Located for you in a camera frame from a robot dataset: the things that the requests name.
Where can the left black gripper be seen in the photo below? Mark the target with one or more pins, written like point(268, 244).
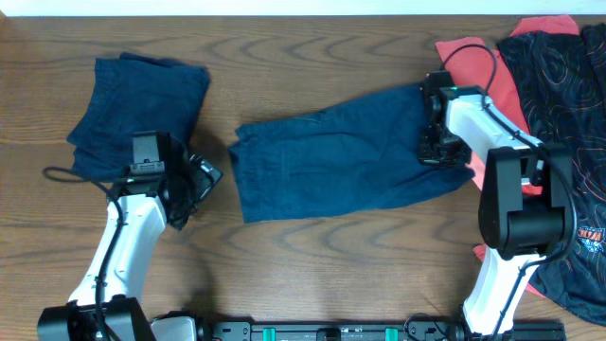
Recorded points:
point(204, 182)

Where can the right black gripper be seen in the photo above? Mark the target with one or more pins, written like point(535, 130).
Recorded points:
point(426, 156)

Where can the navy shorts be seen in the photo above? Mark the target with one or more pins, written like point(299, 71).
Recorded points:
point(353, 156)
point(135, 94)

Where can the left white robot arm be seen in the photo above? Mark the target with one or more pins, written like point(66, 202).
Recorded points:
point(157, 192)

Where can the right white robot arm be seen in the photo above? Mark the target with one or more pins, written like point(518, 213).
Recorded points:
point(527, 216)

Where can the red orange shorts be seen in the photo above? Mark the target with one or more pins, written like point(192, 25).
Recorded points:
point(469, 64)

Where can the folded navy shorts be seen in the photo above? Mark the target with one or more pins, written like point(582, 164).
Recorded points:
point(135, 94)

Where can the black patterned shorts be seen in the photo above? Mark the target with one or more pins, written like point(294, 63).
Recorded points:
point(560, 79)

